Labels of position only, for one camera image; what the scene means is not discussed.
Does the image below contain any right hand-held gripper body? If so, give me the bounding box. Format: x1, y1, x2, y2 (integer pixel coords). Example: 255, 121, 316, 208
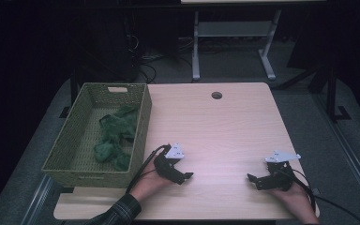
256, 150, 302, 192

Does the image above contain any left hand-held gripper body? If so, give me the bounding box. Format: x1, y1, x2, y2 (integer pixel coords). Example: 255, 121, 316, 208
153, 142, 186, 185

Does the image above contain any green fleece garment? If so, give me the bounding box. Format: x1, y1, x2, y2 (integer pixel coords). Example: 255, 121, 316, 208
93, 104, 140, 173

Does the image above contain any green woven basket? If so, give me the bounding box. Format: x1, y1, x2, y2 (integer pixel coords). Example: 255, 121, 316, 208
41, 82, 153, 189

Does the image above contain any person's left hand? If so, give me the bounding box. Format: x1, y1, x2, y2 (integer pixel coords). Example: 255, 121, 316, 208
130, 160, 173, 203

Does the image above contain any person's right hand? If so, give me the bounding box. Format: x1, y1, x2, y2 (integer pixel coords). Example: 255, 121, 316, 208
266, 179, 318, 218

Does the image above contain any black metal stand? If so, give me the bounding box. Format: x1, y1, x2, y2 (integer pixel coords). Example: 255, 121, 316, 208
275, 60, 353, 124

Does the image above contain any aluminium frame rail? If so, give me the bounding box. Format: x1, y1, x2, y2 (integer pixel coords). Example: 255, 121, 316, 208
312, 93, 360, 208
21, 173, 54, 225

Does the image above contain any bundle of floor cables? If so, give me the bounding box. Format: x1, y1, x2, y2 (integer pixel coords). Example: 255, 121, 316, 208
125, 34, 195, 84

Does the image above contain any grey metal frame table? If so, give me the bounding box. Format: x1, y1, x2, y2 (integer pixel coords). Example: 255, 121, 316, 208
180, 0, 326, 83

